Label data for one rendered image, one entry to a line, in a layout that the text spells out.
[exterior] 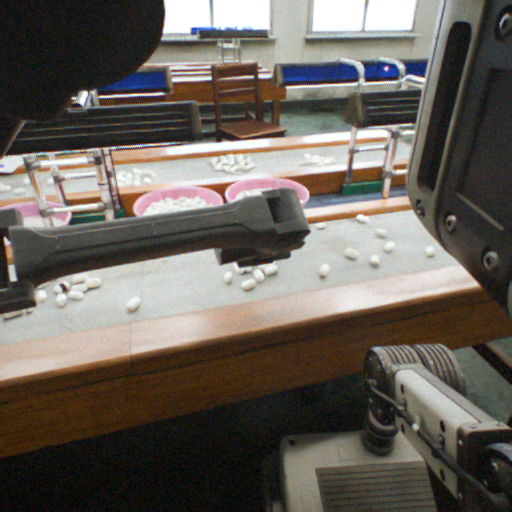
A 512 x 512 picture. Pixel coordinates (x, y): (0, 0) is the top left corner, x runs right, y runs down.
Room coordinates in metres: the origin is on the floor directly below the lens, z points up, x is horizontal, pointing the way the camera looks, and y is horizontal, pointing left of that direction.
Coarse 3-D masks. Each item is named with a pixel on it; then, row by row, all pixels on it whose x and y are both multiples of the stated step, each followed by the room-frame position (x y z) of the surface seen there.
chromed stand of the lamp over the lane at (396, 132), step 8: (408, 80) 1.15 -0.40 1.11; (416, 80) 1.12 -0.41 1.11; (424, 80) 1.09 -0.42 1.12; (400, 88) 1.18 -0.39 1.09; (392, 128) 1.18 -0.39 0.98; (400, 128) 1.17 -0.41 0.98; (392, 136) 1.17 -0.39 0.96; (400, 136) 1.18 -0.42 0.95; (392, 144) 1.17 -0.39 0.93; (392, 152) 1.17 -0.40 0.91; (392, 160) 1.17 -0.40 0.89; (392, 168) 1.17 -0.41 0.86; (384, 176) 1.18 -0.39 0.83; (384, 184) 1.17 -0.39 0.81; (384, 192) 1.17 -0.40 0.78
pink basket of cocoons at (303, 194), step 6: (246, 180) 1.31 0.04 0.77; (252, 180) 1.32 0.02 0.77; (258, 180) 1.32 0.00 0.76; (264, 180) 1.33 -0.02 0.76; (270, 180) 1.33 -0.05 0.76; (276, 180) 1.32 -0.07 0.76; (282, 180) 1.31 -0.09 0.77; (288, 180) 1.31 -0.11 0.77; (234, 186) 1.27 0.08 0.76; (240, 186) 1.29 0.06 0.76; (246, 186) 1.30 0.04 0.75; (252, 186) 1.31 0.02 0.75; (258, 186) 1.32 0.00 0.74; (264, 186) 1.32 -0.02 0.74; (270, 186) 1.32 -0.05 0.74; (288, 186) 1.30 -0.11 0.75; (294, 186) 1.28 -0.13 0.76; (300, 186) 1.26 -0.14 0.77; (228, 192) 1.22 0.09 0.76; (234, 192) 1.26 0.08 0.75; (300, 192) 1.25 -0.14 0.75; (306, 192) 1.21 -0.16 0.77; (228, 198) 1.15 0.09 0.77; (234, 198) 1.24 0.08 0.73; (300, 198) 1.24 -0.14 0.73; (306, 198) 1.18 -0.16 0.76
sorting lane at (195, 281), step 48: (336, 240) 0.94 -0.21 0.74; (384, 240) 0.94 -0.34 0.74; (432, 240) 0.94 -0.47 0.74; (48, 288) 0.73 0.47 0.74; (96, 288) 0.73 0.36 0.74; (144, 288) 0.73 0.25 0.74; (192, 288) 0.73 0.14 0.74; (240, 288) 0.73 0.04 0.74; (288, 288) 0.73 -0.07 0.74; (0, 336) 0.57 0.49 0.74; (48, 336) 0.57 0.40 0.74
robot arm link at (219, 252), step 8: (288, 240) 0.49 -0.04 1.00; (296, 240) 0.49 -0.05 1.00; (304, 240) 0.50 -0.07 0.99; (216, 248) 0.55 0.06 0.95; (224, 248) 0.51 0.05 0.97; (232, 248) 0.51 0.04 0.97; (240, 248) 0.53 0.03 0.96; (248, 248) 0.53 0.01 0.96; (280, 248) 0.51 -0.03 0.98; (288, 248) 0.50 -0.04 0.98; (296, 248) 0.51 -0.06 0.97; (216, 256) 0.55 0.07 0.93; (224, 256) 0.52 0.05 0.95; (232, 256) 0.52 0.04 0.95; (240, 256) 0.53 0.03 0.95; (248, 256) 0.54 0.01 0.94
